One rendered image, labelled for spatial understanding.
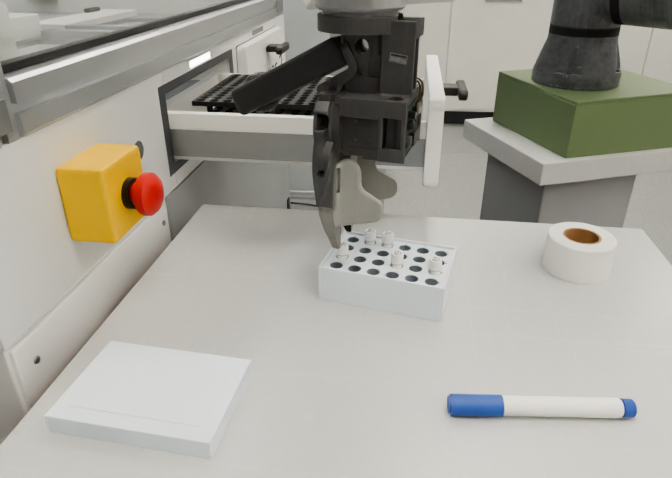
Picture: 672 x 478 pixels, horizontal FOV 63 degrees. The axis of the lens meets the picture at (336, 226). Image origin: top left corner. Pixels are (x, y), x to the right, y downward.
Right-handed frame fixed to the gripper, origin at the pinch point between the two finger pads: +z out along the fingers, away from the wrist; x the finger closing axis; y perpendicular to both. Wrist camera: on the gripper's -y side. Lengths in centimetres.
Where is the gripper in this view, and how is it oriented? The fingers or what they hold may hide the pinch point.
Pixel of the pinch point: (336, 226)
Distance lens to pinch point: 54.9
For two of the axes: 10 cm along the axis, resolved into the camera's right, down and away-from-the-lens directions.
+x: 3.2, -4.2, 8.5
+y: 9.5, 1.4, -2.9
